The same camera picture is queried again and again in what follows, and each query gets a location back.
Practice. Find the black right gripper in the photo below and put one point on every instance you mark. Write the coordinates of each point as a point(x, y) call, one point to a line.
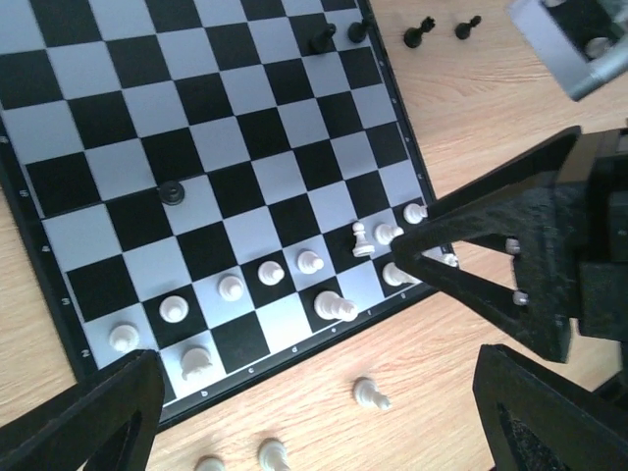
point(518, 200)

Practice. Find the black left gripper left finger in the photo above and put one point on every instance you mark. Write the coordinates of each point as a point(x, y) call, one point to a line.
point(108, 421)

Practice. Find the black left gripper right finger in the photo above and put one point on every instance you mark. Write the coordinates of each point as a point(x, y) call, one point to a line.
point(535, 419)

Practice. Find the white piece lowest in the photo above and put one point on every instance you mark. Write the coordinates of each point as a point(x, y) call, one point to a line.
point(124, 338)
point(414, 213)

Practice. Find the white piece bottom row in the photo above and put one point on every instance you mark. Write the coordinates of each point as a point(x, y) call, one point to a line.
point(210, 463)
point(273, 456)
point(367, 394)
point(196, 363)
point(329, 305)

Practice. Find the white pawn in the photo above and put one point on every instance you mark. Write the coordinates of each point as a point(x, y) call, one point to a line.
point(231, 288)
point(173, 309)
point(362, 246)
point(384, 233)
point(271, 273)

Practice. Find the black pawn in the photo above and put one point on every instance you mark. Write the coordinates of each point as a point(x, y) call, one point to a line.
point(171, 193)
point(358, 31)
point(463, 30)

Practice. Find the black rook right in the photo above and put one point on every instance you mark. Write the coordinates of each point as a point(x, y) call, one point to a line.
point(413, 36)

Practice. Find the black and silver chessboard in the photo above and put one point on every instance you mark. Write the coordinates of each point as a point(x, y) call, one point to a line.
point(279, 150)

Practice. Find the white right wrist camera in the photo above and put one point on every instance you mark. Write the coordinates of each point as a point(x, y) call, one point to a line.
point(583, 44)

